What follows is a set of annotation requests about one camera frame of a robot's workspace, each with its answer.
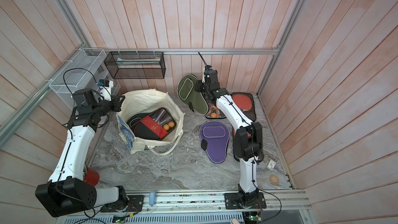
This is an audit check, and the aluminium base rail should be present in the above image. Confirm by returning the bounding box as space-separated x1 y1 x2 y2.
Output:
52 189 312 224

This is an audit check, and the red black paddle cover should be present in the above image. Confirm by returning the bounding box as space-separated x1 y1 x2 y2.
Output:
131 107 177 141

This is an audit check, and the red paddle case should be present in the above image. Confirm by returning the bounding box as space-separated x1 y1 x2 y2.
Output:
231 92 257 122
233 130 264 163

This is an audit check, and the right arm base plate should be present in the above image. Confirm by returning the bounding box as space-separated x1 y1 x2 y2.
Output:
224 192 266 209

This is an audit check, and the black mesh basket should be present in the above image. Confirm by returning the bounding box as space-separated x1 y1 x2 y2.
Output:
104 51 166 79

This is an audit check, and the green paddle cover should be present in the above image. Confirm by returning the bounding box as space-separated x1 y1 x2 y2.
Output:
177 74 209 115

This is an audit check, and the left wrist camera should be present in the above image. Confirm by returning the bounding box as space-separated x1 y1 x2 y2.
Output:
97 79 114 101

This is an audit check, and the white wire mesh shelf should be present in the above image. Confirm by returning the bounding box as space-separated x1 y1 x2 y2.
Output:
49 48 121 110

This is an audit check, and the small blue cylinder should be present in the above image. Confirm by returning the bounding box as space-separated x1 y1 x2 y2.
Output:
149 191 157 206

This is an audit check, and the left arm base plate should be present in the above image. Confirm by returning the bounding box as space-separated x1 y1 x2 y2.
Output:
100 195 144 213

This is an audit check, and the small white tag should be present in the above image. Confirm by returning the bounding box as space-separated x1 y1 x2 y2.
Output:
267 159 276 170

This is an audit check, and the purple paddle cover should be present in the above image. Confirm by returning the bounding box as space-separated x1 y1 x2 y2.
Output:
199 121 230 164

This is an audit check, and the Deerway paddle set pack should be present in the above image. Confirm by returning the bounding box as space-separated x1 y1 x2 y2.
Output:
205 103 226 119

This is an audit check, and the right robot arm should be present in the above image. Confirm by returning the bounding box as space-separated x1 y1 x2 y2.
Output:
195 65 263 208

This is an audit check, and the red pen cup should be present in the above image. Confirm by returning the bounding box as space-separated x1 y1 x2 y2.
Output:
84 167 100 187

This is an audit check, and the canvas tote bag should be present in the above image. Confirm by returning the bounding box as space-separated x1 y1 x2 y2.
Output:
116 89 184 156

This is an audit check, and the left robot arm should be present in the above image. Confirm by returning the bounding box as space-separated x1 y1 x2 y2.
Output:
35 88 129 217

